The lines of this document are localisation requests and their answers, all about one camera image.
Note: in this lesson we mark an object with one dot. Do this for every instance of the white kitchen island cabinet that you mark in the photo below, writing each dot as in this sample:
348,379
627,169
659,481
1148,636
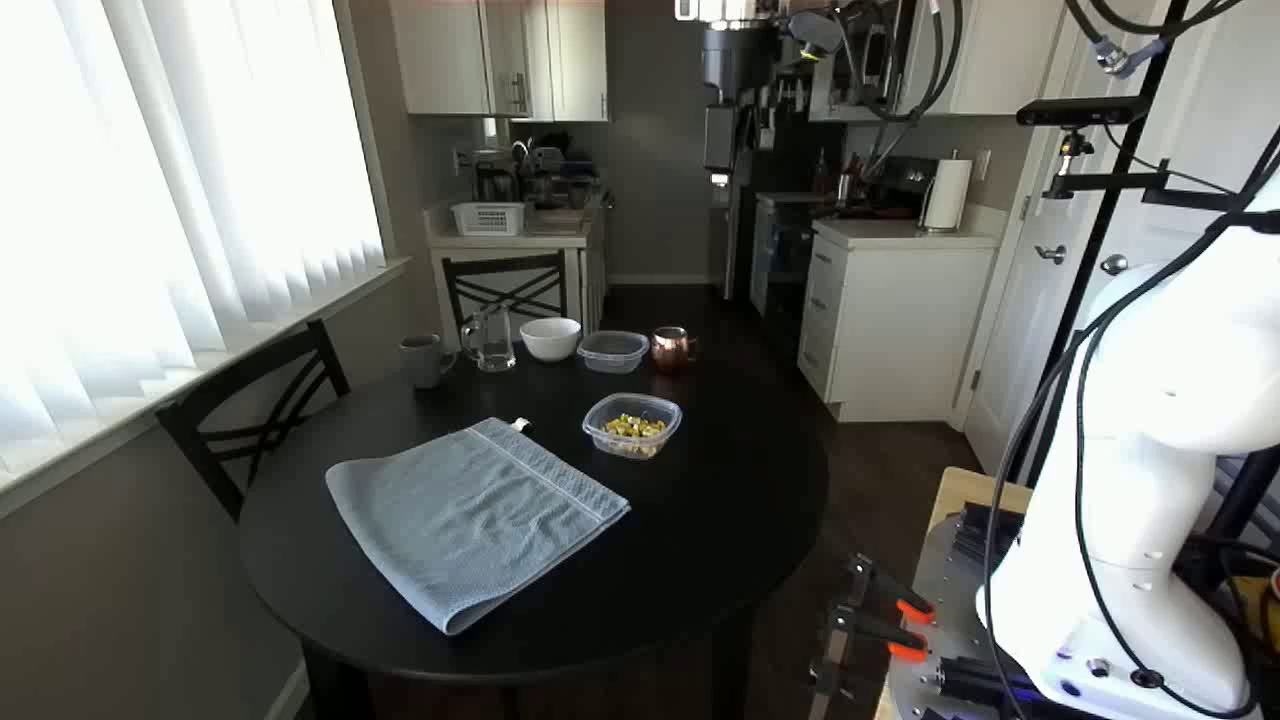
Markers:
895,321

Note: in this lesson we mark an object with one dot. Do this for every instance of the white upper wall cabinets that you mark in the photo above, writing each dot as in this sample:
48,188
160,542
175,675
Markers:
1007,53
495,53

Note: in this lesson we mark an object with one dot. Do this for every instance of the dark kitchen appliance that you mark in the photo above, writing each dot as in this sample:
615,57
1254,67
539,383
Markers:
563,169

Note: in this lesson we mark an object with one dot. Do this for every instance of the white kitchen counter cabinet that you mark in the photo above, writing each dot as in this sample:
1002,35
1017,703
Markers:
581,264

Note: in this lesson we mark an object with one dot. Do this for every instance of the white door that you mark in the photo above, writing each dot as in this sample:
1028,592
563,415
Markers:
1034,307

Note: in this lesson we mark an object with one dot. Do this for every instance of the robot base platform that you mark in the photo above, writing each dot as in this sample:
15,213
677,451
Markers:
952,534

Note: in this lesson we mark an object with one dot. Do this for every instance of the clear plastic food container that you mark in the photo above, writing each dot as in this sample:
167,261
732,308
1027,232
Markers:
594,426

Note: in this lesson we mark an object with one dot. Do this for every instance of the black camera stand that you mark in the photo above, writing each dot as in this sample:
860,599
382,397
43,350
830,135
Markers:
1103,241

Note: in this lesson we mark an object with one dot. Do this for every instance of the copper mug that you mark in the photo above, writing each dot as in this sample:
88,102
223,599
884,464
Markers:
672,350

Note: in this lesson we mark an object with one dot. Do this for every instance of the white vertical window blinds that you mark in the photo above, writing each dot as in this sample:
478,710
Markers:
175,173

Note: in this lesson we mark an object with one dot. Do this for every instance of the white paper towel roll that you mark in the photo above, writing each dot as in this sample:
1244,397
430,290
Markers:
950,192

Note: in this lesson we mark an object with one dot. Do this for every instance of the glass cup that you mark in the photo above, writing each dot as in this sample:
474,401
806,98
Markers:
489,345

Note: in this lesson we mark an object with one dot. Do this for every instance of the blue folded towel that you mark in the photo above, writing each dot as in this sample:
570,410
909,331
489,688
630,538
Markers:
464,520

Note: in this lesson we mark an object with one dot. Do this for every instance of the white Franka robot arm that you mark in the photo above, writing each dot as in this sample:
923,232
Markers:
1163,441

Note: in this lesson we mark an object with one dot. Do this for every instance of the white plastic dish bin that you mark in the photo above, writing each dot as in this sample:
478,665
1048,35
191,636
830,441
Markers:
487,217

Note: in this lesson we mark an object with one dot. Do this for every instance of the black wooden chair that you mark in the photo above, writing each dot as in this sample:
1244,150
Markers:
506,264
234,397

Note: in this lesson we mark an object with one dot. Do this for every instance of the yellow candies pile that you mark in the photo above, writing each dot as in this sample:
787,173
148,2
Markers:
633,431

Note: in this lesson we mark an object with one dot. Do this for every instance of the dark grey mug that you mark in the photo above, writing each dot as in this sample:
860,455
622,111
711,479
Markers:
426,360

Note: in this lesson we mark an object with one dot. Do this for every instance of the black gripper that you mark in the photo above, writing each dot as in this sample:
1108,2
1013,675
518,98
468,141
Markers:
732,61

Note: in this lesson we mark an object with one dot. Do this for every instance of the black bar camera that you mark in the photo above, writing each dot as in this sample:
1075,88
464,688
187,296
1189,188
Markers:
1081,111

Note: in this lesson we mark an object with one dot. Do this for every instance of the white ceramic bowl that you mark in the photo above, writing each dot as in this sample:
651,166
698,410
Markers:
550,337

